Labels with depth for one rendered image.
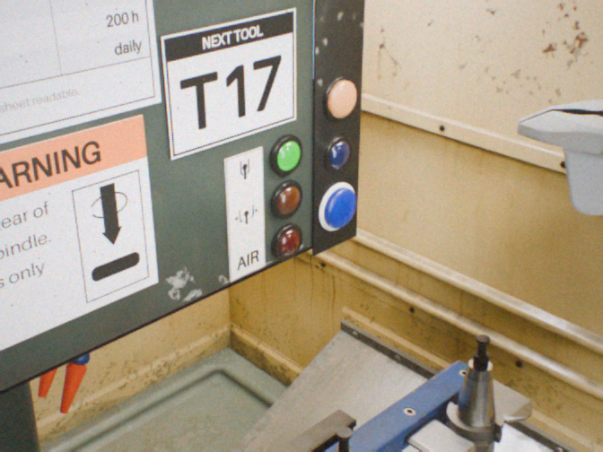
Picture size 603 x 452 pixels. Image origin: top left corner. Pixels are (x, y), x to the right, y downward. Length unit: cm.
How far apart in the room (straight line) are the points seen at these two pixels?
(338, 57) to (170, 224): 16
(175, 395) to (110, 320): 156
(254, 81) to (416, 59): 95
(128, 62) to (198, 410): 163
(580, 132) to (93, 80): 28
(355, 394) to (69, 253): 127
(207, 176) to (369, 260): 118
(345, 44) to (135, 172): 17
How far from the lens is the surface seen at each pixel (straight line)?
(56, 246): 47
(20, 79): 43
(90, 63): 45
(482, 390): 99
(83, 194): 47
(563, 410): 154
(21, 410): 142
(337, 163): 58
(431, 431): 101
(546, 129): 54
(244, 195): 54
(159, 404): 204
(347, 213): 60
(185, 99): 49
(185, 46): 48
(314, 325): 189
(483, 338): 96
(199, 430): 198
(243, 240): 55
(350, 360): 175
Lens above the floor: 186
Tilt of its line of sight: 27 degrees down
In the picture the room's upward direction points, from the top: straight up
